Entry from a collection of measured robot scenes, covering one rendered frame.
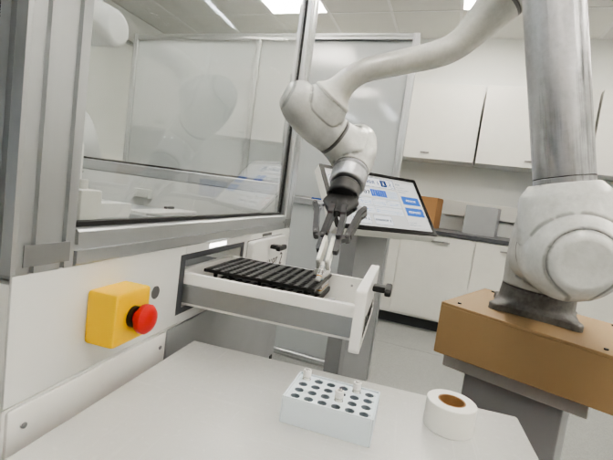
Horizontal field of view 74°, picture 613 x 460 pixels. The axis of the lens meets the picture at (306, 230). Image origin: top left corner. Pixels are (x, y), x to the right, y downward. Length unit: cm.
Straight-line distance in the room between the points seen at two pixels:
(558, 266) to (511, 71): 396
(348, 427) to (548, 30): 72
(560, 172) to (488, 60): 387
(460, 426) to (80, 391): 51
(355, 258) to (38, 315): 135
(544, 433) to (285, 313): 61
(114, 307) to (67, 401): 14
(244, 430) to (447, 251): 325
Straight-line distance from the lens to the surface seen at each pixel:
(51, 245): 54
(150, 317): 59
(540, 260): 77
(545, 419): 105
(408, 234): 173
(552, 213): 80
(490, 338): 94
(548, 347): 92
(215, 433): 57
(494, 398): 106
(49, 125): 52
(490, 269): 374
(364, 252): 174
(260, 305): 73
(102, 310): 59
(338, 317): 70
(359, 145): 102
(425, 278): 375
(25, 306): 54
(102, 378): 68
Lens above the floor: 107
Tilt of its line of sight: 5 degrees down
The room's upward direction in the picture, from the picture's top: 8 degrees clockwise
